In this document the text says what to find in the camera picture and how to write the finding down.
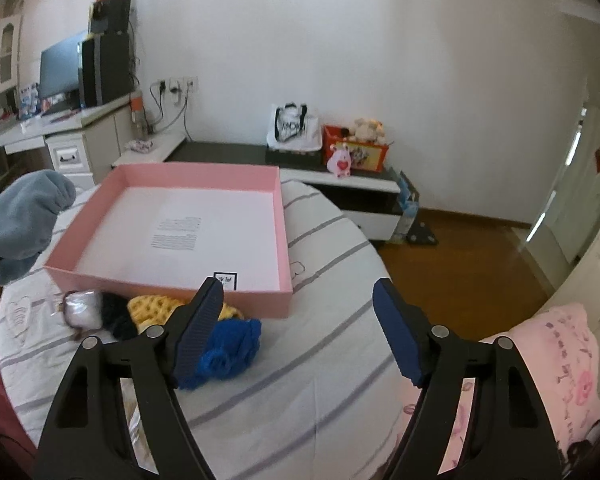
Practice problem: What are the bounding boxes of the black power cables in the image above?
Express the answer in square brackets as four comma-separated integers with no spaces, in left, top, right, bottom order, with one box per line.
[150,80,191,143]

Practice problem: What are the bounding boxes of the pink cloth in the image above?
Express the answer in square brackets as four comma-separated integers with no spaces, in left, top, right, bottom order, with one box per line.
[0,345,36,461]

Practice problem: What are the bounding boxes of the grey-blue plush headband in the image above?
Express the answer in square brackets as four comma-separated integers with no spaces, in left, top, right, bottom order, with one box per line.
[0,170,77,286]

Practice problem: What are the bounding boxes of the black and white tv stand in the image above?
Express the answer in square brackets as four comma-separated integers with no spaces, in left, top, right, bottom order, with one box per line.
[112,132,402,242]

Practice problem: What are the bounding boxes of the blue and white box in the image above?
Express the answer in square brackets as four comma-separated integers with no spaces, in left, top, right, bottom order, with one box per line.
[19,82,42,120]

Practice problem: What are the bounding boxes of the black stand base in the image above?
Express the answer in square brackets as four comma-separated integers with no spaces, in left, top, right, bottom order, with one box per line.
[405,220,438,247]

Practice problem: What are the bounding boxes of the black computer tower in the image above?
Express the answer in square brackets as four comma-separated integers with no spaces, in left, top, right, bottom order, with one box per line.
[78,32,132,108]

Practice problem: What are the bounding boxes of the beige plush toy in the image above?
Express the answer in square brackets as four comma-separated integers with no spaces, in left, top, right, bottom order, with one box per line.
[347,117,387,145]

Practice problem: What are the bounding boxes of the pink floral blanket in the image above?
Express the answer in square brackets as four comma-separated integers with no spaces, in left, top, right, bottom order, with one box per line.
[390,302,600,476]

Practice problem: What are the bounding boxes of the black scrunchie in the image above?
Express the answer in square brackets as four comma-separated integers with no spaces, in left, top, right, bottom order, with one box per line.
[99,292,138,342]

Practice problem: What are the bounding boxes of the black box on tower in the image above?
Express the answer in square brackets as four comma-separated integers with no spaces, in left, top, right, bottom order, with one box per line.
[89,0,132,36]

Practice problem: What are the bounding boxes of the orange-capped bottle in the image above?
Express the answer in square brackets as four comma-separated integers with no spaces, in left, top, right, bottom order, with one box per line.
[130,92,145,136]

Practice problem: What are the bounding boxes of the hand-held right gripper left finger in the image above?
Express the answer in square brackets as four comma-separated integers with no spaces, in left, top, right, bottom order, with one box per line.
[36,276,226,480]

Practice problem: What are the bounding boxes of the white shopping bag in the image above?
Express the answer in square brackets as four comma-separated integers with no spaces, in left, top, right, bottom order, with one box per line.
[266,103,323,153]

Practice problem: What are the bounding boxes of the clear bag with white pads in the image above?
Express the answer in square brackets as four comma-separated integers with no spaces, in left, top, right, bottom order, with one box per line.
[57,290,103,331]

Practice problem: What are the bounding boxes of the red toy box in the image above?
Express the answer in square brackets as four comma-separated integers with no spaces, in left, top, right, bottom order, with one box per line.
[321,125,391,173]

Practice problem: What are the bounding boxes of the blue knitted piece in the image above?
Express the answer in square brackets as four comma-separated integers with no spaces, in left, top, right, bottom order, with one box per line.
[180,317,262,391]

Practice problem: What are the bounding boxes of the white door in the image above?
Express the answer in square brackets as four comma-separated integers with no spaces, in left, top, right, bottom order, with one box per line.
[555,100,600,271]

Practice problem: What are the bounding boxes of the blue packet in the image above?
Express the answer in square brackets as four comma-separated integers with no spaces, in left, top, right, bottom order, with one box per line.
[392,170,421,241]

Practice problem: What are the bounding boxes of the white desk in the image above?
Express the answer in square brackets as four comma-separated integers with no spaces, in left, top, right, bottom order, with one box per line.
[0,92,143,186]

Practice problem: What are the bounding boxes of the computer monitor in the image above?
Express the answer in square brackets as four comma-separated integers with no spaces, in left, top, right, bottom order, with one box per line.
[39,30,92,101]

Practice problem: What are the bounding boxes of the wall power outlet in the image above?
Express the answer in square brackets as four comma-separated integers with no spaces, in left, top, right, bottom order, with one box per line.
[156,76,199,96]

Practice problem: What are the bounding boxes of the white glass-door hutch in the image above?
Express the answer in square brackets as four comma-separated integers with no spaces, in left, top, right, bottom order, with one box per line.
[0,12,23,106]

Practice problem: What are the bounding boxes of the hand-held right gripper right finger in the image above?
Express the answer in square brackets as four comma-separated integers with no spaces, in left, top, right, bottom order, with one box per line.
[372,277,563,480]

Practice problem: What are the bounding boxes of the yellow knitted piece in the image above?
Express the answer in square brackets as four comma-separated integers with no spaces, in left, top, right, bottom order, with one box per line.
[126,294,245,336]

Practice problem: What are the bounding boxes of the pink cardboard box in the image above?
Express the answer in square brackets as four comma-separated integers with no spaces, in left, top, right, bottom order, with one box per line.
[44,162,294,319]

